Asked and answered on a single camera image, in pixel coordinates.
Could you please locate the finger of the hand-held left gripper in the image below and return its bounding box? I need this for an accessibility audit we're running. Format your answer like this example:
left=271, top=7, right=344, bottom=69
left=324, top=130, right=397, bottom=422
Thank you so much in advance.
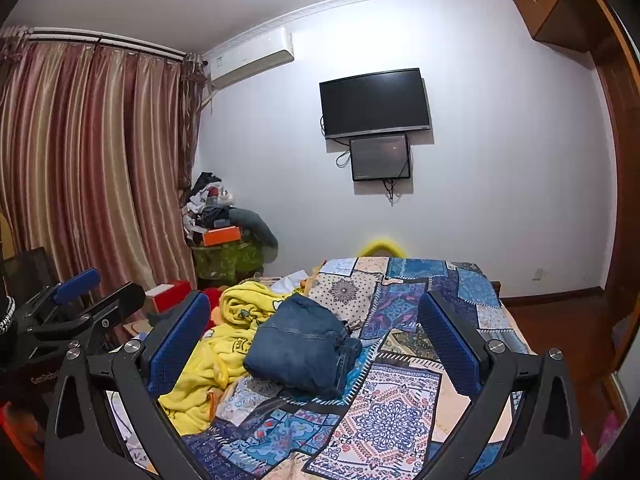
left=30, top=281, right=147, bottom=361
left=17, top=267, right=101, bottom=326

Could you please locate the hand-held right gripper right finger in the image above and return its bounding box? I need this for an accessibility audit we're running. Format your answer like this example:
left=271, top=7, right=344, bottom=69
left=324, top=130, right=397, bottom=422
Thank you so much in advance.
left=417, top=290, right=584, bottom=480

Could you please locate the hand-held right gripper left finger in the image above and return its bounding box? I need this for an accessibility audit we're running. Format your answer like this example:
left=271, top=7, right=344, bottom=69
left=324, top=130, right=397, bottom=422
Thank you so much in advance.
left=44, top=290, right=213, bottom=480

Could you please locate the blue denim jacket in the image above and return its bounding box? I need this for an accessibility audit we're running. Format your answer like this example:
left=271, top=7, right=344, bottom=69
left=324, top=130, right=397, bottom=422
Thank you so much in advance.
left=243, top=293, right=363, bottom=401

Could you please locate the person's left forearm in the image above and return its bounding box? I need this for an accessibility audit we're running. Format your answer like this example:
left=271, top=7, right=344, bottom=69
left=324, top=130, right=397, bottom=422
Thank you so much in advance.
left=0, top=400, right=47, bottom=478

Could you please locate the pile of clothes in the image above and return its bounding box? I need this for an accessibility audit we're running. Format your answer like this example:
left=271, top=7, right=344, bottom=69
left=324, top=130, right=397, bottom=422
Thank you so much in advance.
left=181, top=171, right=251, bottom=233

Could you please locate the red plush toy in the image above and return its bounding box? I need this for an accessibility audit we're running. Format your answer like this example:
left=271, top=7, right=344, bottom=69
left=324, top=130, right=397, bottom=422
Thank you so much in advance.
left=200, top=287, right=226, bottom=333

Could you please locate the red and white box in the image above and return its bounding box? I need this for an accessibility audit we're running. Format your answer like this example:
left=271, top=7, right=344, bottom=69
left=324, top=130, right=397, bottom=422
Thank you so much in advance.
left=146, top=280, right=193, bottom=312

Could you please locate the dark mesh object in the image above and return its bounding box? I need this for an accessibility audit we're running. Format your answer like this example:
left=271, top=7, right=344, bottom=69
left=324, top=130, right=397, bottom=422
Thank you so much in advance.
left=0, top=246, right=51, bottom=311

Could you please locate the yellow fleece blanket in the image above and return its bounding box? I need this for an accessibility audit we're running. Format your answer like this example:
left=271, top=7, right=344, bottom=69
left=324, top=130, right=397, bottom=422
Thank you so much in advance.
left=159, top=281, right=293, bottom=436

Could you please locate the blue patchwork bedspread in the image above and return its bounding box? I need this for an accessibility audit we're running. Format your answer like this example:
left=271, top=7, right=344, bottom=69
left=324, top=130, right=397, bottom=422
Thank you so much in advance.
left=182, top=256, right=531, bottom=480

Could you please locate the green patterned cloth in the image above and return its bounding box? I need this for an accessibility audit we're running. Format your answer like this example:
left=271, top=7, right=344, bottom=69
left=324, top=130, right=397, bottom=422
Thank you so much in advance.
left=192, top=240, right=264, bottom=281

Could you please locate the orange box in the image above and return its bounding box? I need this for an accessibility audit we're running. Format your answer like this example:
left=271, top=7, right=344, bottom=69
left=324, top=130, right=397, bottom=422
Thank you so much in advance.
left=202, top=227, right=244, bottom=247

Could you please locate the yellow round object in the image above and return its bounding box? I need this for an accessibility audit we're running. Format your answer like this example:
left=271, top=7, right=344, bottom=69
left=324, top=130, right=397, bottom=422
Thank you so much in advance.
left=357, top=240, right=406, bottom=260

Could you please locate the striped pink curtain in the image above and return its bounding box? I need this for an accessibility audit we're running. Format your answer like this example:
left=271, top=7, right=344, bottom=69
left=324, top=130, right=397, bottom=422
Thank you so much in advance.
left=0, top=35, right=206, bottom=311

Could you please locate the white cloth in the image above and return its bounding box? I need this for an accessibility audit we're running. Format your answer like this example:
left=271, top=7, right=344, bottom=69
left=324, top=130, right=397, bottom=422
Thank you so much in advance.
left=272, top=270, right=313, bottom=295

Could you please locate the dark grey cloth bundle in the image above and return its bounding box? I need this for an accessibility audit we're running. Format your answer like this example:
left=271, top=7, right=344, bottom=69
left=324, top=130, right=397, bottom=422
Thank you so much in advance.
left=230, top=208, right=279, bottom=261

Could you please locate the wooden door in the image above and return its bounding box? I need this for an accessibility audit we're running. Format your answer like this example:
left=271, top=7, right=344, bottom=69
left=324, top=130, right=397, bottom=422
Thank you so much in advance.
left=595, top=55, right=632, bottom=321

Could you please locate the white air conditioner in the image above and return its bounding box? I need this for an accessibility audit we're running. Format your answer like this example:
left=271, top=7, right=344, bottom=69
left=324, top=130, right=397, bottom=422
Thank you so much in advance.
left=204, top=26, right=295, bottom=92

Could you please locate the wooden wardrobe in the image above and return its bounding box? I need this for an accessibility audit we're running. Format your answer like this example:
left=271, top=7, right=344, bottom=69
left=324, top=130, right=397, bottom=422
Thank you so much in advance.
left=512, top=0, right=640, bottom=411

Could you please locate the small black wall monitor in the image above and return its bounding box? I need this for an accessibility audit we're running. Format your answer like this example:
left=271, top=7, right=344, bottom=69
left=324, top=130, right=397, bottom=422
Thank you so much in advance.
left=349, top=133, right=412, bottom=182

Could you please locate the white curtain rail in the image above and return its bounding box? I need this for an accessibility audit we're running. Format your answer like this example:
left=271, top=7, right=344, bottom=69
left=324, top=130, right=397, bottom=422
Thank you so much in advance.
left=0, top=25, right=203, bottom=63

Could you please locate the black wall television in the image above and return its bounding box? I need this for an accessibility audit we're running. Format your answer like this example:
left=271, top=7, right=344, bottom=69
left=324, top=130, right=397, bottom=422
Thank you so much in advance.
left=319, top=67, right=432, bottom=140

